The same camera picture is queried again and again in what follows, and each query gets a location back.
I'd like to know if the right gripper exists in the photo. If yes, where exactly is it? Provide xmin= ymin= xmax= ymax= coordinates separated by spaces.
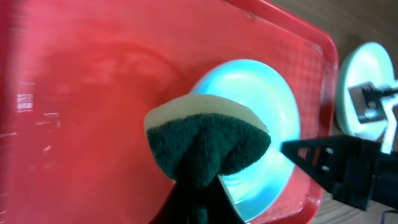
xmin=281 ymin=136 xmax=397 ymax=210

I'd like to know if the white round plate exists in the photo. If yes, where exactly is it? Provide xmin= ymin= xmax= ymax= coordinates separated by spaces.
xmin=335 ymin=42 xmax=395 ymax=141

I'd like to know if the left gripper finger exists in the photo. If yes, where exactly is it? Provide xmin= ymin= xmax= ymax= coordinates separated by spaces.
xmin=149 ymin=176 xmax=245 ymax=224

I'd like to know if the green yellow sponge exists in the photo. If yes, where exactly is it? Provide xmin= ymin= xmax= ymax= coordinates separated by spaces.
xmin=144 ymin=95 xmax=271 ymax=189

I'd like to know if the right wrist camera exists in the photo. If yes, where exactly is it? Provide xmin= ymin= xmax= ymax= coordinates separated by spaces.
xmin=348 ymin=82 xmax=397 ymax=154

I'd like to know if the red plastic tray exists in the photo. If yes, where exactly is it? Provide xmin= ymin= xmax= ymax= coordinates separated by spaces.
xmin=1 ymin=0 xmax=338 ymax=223

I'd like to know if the light blue plate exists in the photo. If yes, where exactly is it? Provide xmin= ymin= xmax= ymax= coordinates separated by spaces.
xmin=191 ymin=59 xmax=300 ymax=222

